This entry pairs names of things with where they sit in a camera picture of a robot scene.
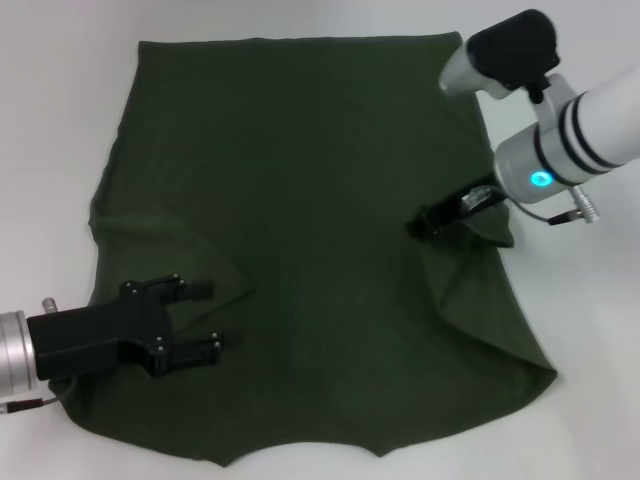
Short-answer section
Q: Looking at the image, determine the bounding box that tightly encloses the arm connector cable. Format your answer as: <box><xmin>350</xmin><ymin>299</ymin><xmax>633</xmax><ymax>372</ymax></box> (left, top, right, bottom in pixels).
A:
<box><xmin>518</xmin><ymin>184</ymin><xmax>601</xmax><ymax>227</ymax></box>
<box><xmin>0</xmin><ymin>297</ymin><xmax>69</xmax><ymax>416</ymax></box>

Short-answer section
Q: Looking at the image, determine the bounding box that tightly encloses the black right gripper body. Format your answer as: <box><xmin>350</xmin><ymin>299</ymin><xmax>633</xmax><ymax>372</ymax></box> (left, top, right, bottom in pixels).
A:
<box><xmin>443</xmin><ymin>172</ymin><xmax>502</xmax><ymax>222</ymax></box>

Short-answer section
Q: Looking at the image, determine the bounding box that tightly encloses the left arm connector cable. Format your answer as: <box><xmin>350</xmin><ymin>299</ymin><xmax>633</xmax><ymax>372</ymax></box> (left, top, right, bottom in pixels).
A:
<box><xmin>0</xmin><ymin>297</ymin><xmax>69</xmax><ymax>416</ymax></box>

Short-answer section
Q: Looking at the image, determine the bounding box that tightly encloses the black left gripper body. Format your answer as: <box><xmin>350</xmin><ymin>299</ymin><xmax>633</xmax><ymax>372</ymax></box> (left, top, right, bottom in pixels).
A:
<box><xmin>26</xmin><ymin>281</ymin><xmax>175</xmax><ymax>382</ymax></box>

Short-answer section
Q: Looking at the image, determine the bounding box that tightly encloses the dark green shirt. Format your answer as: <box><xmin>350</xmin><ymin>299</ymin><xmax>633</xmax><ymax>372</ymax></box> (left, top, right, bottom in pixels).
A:
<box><xmin>88</xmin><ymin>30</ymin><xmax>558</xmax><ymax>455</ymax></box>

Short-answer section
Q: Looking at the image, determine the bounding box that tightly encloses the right arm connector cable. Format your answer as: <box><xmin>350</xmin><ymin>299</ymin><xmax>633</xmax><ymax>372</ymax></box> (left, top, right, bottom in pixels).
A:
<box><xmin>518</xmin><ymin>184</ymin><xmax>601</xmax><ymax>227</ymax></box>

